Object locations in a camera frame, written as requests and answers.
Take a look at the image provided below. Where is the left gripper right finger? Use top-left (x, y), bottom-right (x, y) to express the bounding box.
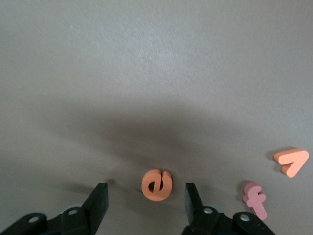
top-left (180, 182), bottom-right (277, 235)

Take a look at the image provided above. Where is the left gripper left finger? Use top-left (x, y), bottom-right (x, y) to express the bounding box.
top-left (0, 182), bottom-right (109, 235)

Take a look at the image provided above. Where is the brown table cover sheet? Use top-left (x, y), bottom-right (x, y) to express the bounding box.
top-left (0, 0), bottom-right (313, 235)

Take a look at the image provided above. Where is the orange letter e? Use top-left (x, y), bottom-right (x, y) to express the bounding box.
top-left (141, 169), bottom-right (173, 202)

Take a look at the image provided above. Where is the orange letter v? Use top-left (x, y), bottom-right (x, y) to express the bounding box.
top-left (273, 147), bottom-right (310, 179)

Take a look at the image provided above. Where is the pink letter f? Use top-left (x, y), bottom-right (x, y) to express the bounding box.
top-left (242, 181), bottom-right (268, 221)

